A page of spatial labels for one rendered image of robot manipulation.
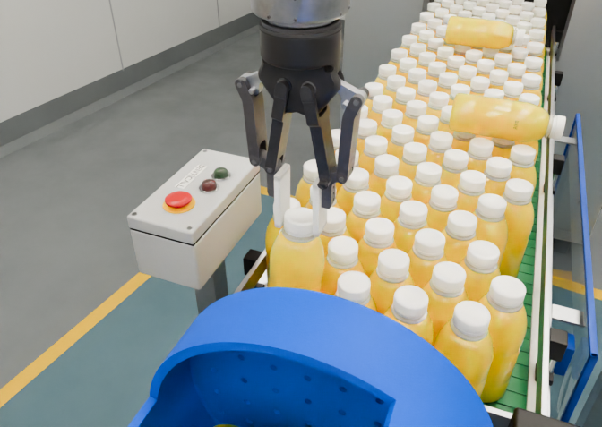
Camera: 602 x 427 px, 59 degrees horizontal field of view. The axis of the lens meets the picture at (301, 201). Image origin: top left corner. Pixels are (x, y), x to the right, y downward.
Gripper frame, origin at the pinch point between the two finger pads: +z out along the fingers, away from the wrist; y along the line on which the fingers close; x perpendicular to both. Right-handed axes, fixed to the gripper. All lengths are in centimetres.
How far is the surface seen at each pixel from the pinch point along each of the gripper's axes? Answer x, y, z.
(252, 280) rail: 6.1, -10.2, 20.6
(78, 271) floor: 77, -131, 117
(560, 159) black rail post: 59, 32, 20
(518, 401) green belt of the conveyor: 4.7, 28.7, 27.6
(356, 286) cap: -0.8, 7.3, 9.6
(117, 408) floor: 29, -75, 117
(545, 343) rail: 8.3, 30.0, 19.6
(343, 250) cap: 4.9, 3.8, 9.7
